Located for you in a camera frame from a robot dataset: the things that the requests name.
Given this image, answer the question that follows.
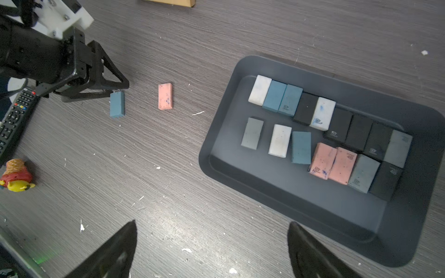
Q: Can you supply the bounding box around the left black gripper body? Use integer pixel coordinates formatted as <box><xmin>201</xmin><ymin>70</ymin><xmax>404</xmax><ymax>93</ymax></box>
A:
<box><xmin>35</xmin><ymin>27</ymin><xmax>96</xmax><ymax>97</ymax></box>

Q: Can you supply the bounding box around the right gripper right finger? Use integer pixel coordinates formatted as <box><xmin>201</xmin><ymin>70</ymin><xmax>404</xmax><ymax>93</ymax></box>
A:
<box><xmin>287</xmin><ymin>221</ymin><xmax>360</xmax><ymax>278</ymax></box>

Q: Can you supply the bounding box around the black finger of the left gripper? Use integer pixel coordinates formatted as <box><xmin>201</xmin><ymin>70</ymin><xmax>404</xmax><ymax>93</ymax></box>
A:
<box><xmin>55</xmin><ymin>41</ymin><xmax>130</xmax><ymax>103</ymax></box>

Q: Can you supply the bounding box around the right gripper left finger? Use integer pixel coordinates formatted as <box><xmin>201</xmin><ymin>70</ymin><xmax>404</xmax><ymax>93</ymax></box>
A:
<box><xmin>67</xmin><ymin>220</ymin><xmax>137</xmax><ymax>278</ymax></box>

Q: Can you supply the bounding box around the pink eraser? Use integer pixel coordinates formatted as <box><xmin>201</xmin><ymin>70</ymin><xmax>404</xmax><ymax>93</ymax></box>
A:
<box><xmin>158</xmin><ymin>83</ymin><xmax>173</xmax><ymax>110</ymax></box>
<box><xmin>328</xmin><ymin>147</ymin><xmax>358</xmax><ymax>185</ymax></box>
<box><xmin>308</xmin><ymin>142</ymin><xmax>337</xmax><ymax>180</ymax></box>

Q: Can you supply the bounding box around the grey eraser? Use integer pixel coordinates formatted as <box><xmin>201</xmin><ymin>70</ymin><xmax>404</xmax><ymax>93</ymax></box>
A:
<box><xmin>291</xmin><ymin>132</ymin><xmax>311</xmax><ymax>165</ymax></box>
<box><xmin>348</xmin><ymin>154</ymin><xmax>380</xmax><ymax>193</ymax></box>
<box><xmin>241</xmin><ymin>118</ymin><xmax>264</xmax><ymax>150</ymax></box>

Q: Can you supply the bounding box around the dark grey storage box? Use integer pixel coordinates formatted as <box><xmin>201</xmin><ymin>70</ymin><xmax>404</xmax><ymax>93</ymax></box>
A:
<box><xmin>199</xmin><ymin>56</ymin><xmax>445</xmax><ymax>268</ymax></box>

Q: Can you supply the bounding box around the blue eraser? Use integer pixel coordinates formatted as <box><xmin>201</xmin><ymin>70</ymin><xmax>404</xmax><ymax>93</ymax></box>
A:
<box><xmin>110</xmin><ymin>91</ymin><xmax>125</xmax><ymax>118</ymax></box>
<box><xmin>383</xmin><ymin>130</ymin><xmax>413</xmax><ymax>169</ymax></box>
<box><xmin>263</xmin><ymin>81</ymin><xmax>287</xmax><ymax>112</ymax></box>

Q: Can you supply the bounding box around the teal eraser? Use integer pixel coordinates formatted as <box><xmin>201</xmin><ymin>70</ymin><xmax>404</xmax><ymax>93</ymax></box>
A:
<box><xmin>278</xmin><ymin>85</ymin><xmax>303</xmax><ymax>117</ymax></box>

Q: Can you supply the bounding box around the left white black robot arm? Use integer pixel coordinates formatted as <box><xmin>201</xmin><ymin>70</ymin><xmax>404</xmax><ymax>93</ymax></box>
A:
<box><xmin>1</xmin><ymin>16</ymin><xmax>129</xmax><ymax>103</ymax></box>

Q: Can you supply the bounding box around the black remote control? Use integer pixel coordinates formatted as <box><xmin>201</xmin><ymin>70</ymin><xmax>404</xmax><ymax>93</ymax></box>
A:
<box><xmin>1</xmin><ymin>88</ymin><xmax>39</xmax><ymax>166</ymax></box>

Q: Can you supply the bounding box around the small red yellow toy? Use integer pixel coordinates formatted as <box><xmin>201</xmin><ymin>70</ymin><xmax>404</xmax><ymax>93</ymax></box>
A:
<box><xmin>1</xmin><ymin>159</ymin><xmax>35</xmax><ymax>192</ymax></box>

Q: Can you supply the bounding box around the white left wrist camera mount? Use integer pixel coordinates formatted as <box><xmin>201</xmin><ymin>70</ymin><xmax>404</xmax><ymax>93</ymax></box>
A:
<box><xmin>10</xmin><ymin>0</ymin><xmax>95</xmax><ymax>39</ymax></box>

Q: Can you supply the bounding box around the wooden picture frame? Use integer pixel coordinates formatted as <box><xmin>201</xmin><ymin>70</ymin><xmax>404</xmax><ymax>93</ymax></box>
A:
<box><xmin>148</xmin><ymin>0</ymin><xmax>196</xmax><ymax>8</ymax></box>

